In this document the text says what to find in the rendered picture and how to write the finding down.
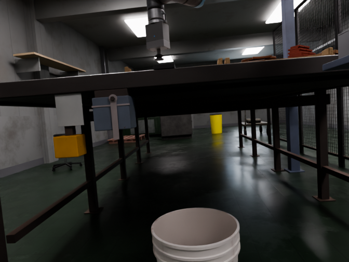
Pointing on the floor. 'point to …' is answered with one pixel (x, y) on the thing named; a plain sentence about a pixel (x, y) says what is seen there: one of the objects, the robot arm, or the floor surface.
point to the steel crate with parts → (176, 127)
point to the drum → (216, 123)
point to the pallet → (126, 139)
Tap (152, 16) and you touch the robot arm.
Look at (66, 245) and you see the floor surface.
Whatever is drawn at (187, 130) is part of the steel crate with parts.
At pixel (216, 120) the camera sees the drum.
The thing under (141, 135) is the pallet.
